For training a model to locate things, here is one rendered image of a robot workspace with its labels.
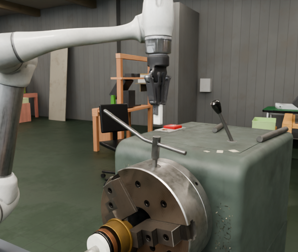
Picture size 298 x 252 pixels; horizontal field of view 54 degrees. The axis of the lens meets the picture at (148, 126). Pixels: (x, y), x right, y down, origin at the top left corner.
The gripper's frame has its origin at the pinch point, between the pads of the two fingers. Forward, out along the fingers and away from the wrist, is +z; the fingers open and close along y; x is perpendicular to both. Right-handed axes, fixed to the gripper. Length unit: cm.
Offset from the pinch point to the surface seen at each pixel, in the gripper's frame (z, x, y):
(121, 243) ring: 25.7, 16.0, 36.1
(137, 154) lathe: 12.9, -2.3, 8.5
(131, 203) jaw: 21.3, 9.9, 25.5
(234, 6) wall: -192, -251, -668
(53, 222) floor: 135, -191, -79
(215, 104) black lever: -4.0, 18.4, -6.4
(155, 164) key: 10.6, 14.2, 20.6
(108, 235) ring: 23.5, 13.8, 38.1
